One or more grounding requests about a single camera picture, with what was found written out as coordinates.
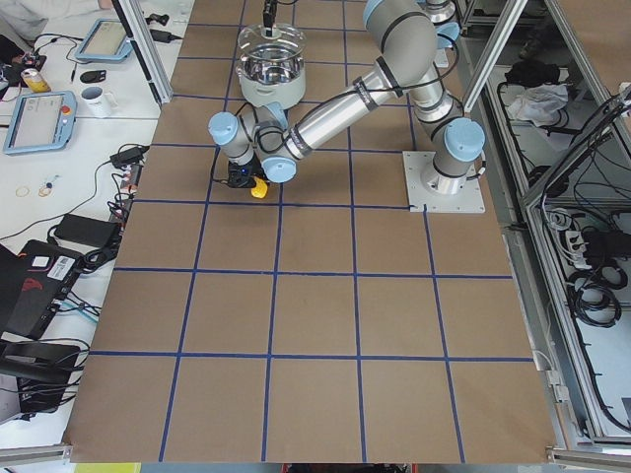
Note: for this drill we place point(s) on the blue teach pendant near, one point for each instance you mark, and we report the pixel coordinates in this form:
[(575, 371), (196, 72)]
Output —
[(41, 122)]

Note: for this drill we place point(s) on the black power brick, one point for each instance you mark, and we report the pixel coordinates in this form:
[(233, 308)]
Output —
[(87, 231)]

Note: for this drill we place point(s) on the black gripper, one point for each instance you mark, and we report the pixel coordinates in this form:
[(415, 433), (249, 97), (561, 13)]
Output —
[(248, 176), (269, 19)]

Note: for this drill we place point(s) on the black laptop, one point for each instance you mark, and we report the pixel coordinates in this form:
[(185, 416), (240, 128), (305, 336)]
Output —
[(45, 275)]

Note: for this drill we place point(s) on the white mug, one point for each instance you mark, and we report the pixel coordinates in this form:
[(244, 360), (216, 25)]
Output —
[(100, 103)]

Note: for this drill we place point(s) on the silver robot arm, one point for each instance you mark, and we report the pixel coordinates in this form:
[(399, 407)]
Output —
[(441, 13), (261, 146)]

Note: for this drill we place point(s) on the yellow corn cob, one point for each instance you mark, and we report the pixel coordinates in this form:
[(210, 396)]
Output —
[(259, 189)]

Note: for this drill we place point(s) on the glass pot lid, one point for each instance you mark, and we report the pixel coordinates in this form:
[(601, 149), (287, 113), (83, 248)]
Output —
[(282, 41)]

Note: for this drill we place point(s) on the blue teach pendant far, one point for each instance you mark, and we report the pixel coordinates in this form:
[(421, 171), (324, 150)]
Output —
[(105, 42)]

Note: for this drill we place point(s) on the pale green electric pot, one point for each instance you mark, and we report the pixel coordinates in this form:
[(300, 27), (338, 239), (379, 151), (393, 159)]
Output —
[(272, 72)]

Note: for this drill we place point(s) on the black computer mouse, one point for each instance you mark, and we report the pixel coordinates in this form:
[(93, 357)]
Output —
[(93, 77)]

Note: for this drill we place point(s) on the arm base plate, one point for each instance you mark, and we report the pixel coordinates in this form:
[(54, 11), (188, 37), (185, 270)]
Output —
[(431, 192)]

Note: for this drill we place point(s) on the blue teach pendant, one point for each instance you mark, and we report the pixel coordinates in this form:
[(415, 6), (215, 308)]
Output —
[(41, 122), (105, 42)]

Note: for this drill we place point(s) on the aluminium frame post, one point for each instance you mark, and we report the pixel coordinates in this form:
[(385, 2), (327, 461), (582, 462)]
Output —
[(131, 16)]

